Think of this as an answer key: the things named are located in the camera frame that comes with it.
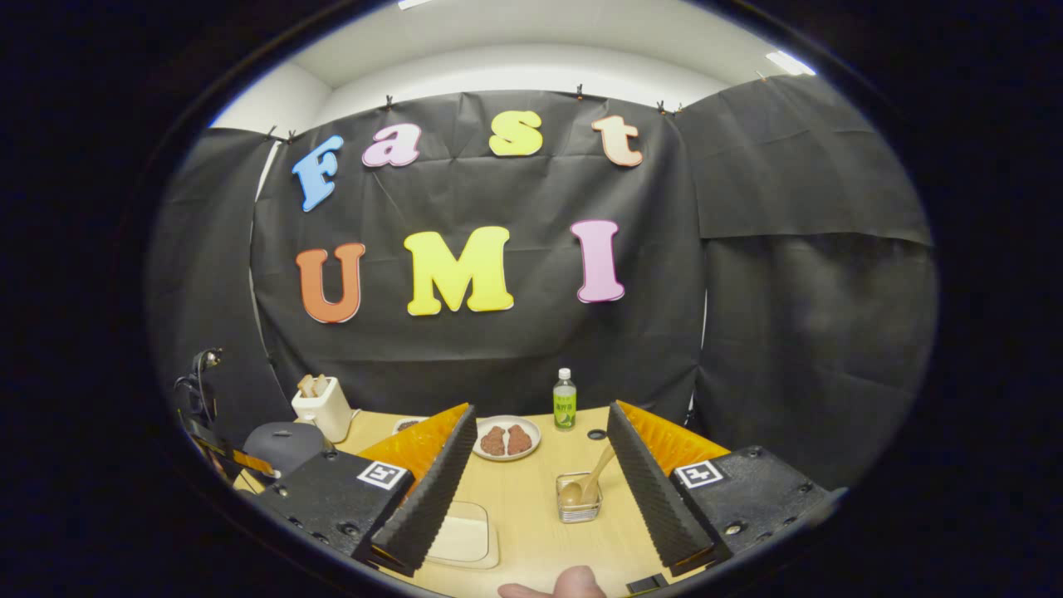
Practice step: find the white toaster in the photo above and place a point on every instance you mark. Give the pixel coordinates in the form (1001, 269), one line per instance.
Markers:
(325, 411)

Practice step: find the small ceiling light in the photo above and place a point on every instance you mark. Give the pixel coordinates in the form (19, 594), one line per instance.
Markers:
(789, 63)

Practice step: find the white divided grain plate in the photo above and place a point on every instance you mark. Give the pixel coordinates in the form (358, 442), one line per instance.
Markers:
(407, 425)

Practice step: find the round white plate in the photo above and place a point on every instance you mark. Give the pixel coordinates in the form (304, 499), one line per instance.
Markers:
(508, 419)

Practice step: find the wooden spoon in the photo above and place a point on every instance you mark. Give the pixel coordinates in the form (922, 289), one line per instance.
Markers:
(594, 477)

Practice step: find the dark grey rice cooker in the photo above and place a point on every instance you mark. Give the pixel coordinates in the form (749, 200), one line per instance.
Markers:
(286, 444)

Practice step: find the green label drink bottle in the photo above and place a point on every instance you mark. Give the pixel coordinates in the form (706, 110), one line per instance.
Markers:
(565, 407)

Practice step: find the clear rice container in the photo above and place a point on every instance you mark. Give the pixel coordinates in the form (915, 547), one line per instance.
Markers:
(465, 536)

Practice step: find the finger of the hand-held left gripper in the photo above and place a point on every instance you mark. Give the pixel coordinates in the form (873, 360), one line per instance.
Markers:
(249, 465)

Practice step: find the long ceiling light panel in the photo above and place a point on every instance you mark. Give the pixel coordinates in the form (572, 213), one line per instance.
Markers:
(413, 3)

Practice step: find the brown meat piece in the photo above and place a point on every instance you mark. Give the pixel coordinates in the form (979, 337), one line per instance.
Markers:
(492, 441)
(519, 439)

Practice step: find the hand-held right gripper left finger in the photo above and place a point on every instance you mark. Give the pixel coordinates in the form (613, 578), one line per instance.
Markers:
(428, 498)

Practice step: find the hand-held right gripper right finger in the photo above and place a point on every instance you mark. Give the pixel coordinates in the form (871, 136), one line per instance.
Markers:
(656, 498)

